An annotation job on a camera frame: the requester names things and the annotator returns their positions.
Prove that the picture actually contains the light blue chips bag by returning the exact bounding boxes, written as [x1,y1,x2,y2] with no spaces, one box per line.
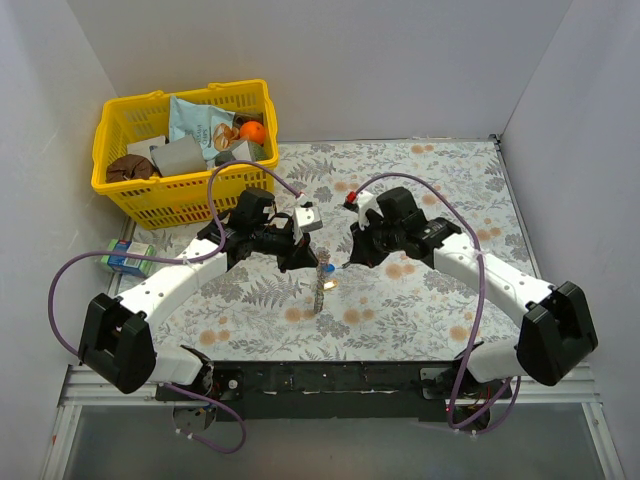
[168,96,239,161]

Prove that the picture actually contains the green blue carton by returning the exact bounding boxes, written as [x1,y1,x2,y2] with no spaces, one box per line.
[99,239,156,278]

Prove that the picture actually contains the orange fruit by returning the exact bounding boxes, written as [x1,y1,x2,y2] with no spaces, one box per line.
[239,121,268,145]

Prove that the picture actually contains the yellow key tag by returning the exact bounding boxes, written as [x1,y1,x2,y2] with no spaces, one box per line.
[323,279,338,291]

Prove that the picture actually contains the grey cardboard box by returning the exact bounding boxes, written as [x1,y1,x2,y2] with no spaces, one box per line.
[151,135,207,177]

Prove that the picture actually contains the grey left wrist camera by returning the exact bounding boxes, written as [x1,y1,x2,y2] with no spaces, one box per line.
[292,202,323,234]

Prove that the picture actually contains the white box in basket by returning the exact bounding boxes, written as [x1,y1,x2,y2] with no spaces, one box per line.
[127,135,168,161]

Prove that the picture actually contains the yellow plastic basket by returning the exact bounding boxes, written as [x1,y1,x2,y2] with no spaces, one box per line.
[91,79,279,229]

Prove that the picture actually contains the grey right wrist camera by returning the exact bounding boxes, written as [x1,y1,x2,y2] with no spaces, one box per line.
[343,190,378,230]

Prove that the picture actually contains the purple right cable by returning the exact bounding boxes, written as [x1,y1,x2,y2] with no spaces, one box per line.
[347,172,522,432]

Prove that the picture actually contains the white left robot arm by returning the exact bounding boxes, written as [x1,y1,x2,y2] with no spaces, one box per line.
[78,187,322,400]

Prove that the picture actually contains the aluminium frame rail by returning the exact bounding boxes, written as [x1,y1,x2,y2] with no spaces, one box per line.
[42,361,624,479]

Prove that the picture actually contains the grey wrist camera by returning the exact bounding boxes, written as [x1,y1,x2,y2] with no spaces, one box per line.
[292,202,323,234]
[343,190,378,230]

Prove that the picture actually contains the brown round bun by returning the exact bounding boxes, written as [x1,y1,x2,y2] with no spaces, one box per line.
[105,154,160,183]

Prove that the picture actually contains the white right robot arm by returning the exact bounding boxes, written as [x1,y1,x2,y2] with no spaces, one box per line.
[344,187,598,398]

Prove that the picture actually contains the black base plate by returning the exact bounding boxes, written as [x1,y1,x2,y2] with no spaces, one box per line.
[154,359,514,421]

